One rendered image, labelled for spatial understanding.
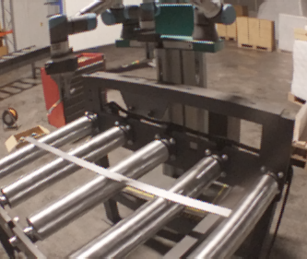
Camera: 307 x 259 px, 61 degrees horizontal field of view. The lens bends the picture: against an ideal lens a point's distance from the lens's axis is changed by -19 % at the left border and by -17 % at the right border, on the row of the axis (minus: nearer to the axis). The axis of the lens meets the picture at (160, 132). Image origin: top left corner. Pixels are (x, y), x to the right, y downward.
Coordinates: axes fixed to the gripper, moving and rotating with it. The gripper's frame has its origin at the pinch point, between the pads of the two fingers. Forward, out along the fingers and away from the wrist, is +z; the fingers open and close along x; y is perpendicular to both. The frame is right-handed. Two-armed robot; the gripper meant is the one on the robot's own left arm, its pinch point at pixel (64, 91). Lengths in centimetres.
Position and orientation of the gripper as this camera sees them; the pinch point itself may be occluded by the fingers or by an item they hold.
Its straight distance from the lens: 116.4
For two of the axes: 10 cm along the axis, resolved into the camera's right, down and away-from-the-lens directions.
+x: 10.0, -0.2, -0.9
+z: 0.6, 9.0, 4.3
